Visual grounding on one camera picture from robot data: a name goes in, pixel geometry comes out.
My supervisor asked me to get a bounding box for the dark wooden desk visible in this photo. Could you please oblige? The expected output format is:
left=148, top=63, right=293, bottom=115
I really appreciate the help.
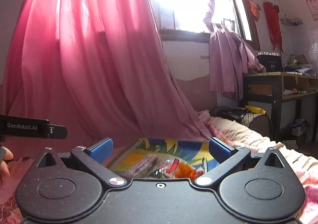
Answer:
left=240, top=72, right=317, bottom=142

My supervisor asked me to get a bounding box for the small wall shelf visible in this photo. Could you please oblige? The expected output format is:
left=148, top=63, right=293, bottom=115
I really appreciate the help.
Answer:
left=280, top=17, right=303, bottom=26

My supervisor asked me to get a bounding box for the beige pillow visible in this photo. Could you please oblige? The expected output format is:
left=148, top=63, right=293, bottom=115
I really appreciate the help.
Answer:
left=209, top=117, right=285, bottom=153

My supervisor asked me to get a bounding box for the purple window curtain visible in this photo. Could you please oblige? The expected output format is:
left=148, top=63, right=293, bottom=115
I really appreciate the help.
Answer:
left=203, top=0, right=266, bottom=100

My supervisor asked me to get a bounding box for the colourful lined tray box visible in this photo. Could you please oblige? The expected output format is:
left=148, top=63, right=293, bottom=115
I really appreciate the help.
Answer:
left=107, top=138, right=219, bottom=179

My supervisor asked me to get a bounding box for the orange wall ornament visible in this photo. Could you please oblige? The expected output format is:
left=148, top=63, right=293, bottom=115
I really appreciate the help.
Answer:
left=249, top=0, right=261, bottom=22

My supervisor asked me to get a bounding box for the floral pink bed sheet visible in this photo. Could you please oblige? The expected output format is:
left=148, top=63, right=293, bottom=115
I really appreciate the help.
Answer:
left=2, top=148, right=305, bottom=223

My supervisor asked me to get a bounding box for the white green vegetable snack pouch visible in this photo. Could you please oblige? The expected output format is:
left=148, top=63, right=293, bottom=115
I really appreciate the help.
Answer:
left=149, top=157, right=180, bottom=179

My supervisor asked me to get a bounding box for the orange clear snack bag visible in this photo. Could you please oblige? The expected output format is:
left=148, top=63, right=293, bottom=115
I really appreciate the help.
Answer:
left=174, top=162, right=205, bottom=182

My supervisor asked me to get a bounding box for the person's left hand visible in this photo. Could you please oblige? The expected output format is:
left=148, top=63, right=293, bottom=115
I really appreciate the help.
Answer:
left=1, top=146, right=14, bottom=183

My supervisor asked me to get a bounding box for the black box on desk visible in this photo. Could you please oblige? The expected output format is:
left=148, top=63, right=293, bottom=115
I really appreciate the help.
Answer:
left=256, top=52, right=283, bottom=72

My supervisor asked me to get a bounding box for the red hanging decoration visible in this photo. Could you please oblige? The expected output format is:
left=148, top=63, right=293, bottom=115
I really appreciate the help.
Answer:
left=263, top=1, right=283, bottom=53

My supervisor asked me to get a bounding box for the pink bed curtain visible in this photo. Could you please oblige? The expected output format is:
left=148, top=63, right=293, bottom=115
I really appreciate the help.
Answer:
left=2, top=0, right=210, bottom=159

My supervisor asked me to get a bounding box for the white purple snack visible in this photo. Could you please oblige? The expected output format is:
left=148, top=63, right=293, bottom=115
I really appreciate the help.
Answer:
left=123, top=154, right=158, bottom=179

